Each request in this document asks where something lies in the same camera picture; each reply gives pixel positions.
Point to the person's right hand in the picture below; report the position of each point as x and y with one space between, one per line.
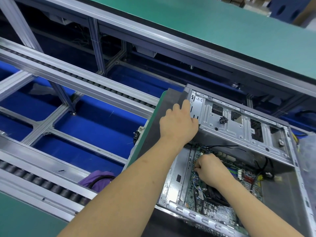
210 169

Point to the person's left hand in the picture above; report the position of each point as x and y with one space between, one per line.
177 124

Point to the green motherboard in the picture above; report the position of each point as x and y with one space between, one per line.
232 170

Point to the metal heatsink cooler fan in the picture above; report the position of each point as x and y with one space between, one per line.
215 194

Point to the black and silver computer case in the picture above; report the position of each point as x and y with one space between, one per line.
242 125

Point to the person's left forearm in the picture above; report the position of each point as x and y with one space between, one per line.
118 195

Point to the person's right forearm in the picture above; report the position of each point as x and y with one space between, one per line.
256 209

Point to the small purple object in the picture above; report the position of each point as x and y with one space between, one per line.
97 180

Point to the green conveyor belt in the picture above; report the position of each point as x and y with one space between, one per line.
222 27

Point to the aluminium roller conveyor rail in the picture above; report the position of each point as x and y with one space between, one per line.
74 76

